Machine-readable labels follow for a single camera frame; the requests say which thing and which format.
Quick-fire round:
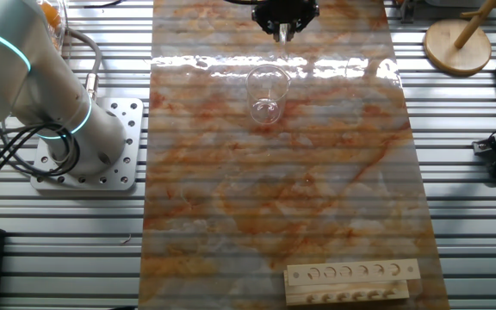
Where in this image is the thin black cable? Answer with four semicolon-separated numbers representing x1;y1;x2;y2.
83;0;123;9

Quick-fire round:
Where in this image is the clear plastic fruit tray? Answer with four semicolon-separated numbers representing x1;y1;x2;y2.
36;0;69;55

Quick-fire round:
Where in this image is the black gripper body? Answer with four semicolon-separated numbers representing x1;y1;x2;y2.
256;0;317;27

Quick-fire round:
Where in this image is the clear glass beaker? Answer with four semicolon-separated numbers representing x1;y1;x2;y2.
245;64;292;127

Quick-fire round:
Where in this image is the orange fruit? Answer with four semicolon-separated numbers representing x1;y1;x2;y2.
40;2;63;28

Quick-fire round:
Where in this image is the black cable bundle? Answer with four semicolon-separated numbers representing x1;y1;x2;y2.
0;122;81;199

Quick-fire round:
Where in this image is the grey robot power cable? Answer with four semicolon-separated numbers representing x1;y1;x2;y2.
64;26;103;101

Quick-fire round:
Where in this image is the wooden stand with round base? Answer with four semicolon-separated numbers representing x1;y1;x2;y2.
423;0;496;78

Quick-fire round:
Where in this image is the clear glass test tube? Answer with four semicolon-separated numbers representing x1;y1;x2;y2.
276;23;292;61

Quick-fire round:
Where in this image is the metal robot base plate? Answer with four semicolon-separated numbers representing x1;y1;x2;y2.
30;96;145;193

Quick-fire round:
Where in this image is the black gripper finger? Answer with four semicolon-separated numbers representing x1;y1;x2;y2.
251;6;282;43
288;3;320;40

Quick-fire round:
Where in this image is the wooden test tube rack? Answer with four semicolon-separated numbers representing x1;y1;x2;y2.
282;257;421;307

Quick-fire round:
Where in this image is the orange marble pattern mat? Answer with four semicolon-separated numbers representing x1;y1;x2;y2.
138;0;450;310

